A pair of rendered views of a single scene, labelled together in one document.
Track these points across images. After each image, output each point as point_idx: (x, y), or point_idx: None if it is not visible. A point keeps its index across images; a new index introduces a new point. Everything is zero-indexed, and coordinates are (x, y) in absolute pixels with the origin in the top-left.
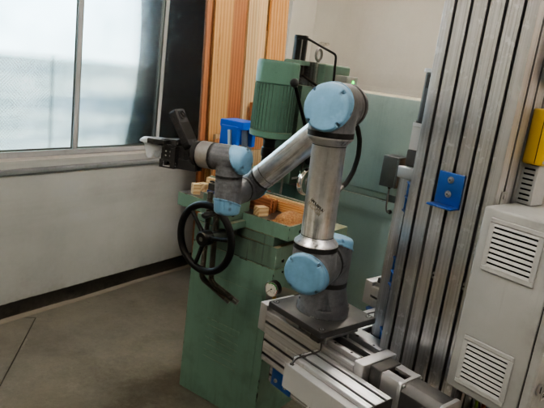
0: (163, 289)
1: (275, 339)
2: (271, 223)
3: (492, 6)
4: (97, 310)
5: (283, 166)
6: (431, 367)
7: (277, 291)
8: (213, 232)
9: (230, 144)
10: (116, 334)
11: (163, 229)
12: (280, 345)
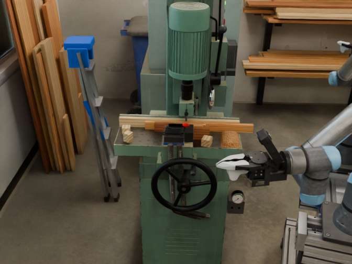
0: (39, 196)
1: (318, 254)
2: (223, 149)
3: None
4: (10, 248)
5: (340, 142)
6: None
7: (244, 198)
8: (185, 177)
9: (83, 65)
10: (52, 262)
11: (10, 146)
12: (323, 256)
